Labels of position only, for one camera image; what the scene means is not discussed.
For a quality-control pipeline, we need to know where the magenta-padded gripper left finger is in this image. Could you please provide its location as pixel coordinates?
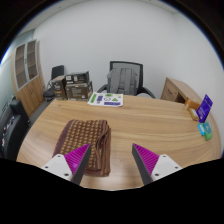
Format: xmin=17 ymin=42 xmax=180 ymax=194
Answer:
xmin=41 ymin=142 xmax=93 ymax=186

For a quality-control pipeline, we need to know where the orange box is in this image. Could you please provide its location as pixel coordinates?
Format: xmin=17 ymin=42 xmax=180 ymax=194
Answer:
xmin=184 ymin=97 xmax=201 ymax=122

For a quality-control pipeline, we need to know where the grey backpack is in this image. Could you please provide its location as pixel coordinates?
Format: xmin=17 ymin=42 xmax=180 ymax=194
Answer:
xmin=106 ymin=67 xmax=139 ymax=96

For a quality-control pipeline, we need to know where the green small pack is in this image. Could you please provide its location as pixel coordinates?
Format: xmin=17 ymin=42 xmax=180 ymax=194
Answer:
xmin=202 ymin=121 xmax=214 ymax=142

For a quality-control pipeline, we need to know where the black printed box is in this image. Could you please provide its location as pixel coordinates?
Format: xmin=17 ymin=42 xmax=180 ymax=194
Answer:
xmin=64 ymin=70 xmax=91 ymax=86

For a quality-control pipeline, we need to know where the tall brown cardboard box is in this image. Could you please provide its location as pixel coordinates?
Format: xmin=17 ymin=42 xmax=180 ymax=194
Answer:
xmin=51 ymin=74 xmax=69 ymax=101

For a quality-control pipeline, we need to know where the wide brown cardboard box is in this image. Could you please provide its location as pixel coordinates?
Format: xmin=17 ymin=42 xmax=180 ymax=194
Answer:
xmin=65 ymin=80 xmax=95 ymax=102

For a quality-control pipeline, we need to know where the low wooden side cabinet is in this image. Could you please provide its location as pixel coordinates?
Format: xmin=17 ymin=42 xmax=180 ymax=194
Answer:
xmin=160 ymin=76 xmax=201 ymax=105

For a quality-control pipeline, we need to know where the blue small pack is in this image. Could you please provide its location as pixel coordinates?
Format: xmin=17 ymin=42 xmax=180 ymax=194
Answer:
xmin=196 ymin=122 xmax=207 ymax=137

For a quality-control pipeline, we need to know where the purple standing card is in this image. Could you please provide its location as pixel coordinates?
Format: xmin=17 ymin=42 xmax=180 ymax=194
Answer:
xmin=195 ymin=93 xmax=214 ymax=124

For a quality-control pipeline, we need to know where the black leather sofa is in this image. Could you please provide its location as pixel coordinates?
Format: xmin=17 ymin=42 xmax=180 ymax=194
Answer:
xmin=0 ymin=97 xmax=31 ymax=161

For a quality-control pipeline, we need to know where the black mesh office chair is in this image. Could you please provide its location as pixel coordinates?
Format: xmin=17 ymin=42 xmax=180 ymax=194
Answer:
xmin=96 ymin=60 xmax=157 ymax=100

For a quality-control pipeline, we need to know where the wooden cabinet with glass doors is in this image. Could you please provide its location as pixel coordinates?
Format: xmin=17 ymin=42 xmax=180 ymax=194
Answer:
xmin=11 ymin=38 xmax=46 ymax=118

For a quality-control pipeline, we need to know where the brown patterned towel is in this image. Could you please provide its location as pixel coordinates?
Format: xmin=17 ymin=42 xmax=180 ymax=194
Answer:
xmin=51 ymin=118 xmax=112 ymax=177

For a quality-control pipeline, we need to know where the black visitor chair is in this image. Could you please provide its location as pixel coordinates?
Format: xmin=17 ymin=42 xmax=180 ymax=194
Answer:
xmin=42 ymin=64 xmax=66 ymax=103

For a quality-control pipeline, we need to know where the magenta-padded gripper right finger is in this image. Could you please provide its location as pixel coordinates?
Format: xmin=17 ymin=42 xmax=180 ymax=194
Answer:
xmin=131 ymin=142 xmax=184 ymax=186

